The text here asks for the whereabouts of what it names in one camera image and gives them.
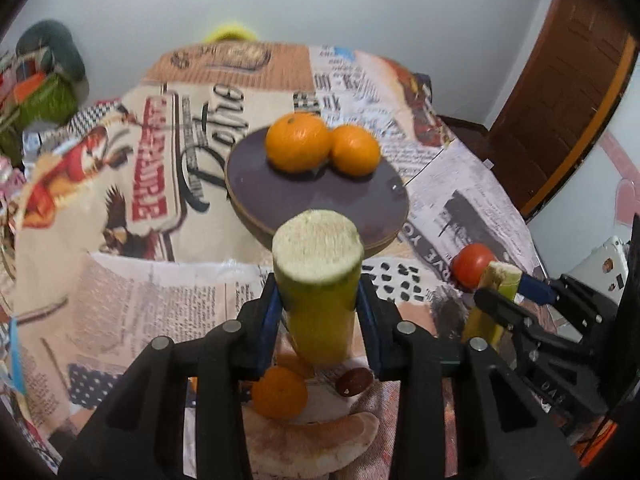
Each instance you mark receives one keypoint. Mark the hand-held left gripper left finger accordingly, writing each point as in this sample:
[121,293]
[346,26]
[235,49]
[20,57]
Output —
[266,327]

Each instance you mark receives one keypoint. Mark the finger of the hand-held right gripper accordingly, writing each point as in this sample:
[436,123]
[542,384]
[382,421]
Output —
[535,290]
[500,310]

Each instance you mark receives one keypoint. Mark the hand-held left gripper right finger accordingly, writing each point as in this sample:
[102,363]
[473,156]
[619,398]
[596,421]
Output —
[369,330]

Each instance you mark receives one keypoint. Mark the thin green sugarcane piece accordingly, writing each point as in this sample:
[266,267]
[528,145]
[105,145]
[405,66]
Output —
[502,277]

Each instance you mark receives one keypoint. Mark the red tomato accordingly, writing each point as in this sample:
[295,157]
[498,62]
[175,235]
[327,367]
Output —
[470,265]

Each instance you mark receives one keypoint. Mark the red jujube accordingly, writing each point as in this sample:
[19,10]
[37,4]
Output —
[352,382]

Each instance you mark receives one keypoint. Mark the thick green sugarcane piece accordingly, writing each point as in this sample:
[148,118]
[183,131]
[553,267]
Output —
[315,300]

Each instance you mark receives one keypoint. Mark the small orange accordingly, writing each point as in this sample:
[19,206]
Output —
[280,394]

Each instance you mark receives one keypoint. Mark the peeled pomelo segment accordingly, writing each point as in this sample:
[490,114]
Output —
[310,445]

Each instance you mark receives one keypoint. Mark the dark purple round plate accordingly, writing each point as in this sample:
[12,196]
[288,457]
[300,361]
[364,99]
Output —
[320,195]

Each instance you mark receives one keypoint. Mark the white box with stickers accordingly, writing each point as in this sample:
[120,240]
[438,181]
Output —
[607,265]

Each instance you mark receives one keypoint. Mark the printed newspaper pattern tablecloth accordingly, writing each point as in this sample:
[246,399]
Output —
[150,285]

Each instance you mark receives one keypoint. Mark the medium orange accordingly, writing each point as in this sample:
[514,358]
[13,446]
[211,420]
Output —
[356,150]

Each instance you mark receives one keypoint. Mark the large orange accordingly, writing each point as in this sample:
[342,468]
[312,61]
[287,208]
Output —
[297,142]

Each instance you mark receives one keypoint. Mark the brown wooden door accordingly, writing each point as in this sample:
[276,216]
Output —
[560,90]

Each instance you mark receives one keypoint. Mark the yellow round object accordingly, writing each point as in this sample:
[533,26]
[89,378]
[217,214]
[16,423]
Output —
[230,32]

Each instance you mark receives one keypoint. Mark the green and orange cloth pile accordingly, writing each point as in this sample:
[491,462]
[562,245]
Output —
[42,100]

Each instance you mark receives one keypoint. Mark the grey green cushion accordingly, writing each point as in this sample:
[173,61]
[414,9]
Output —
[50,50]

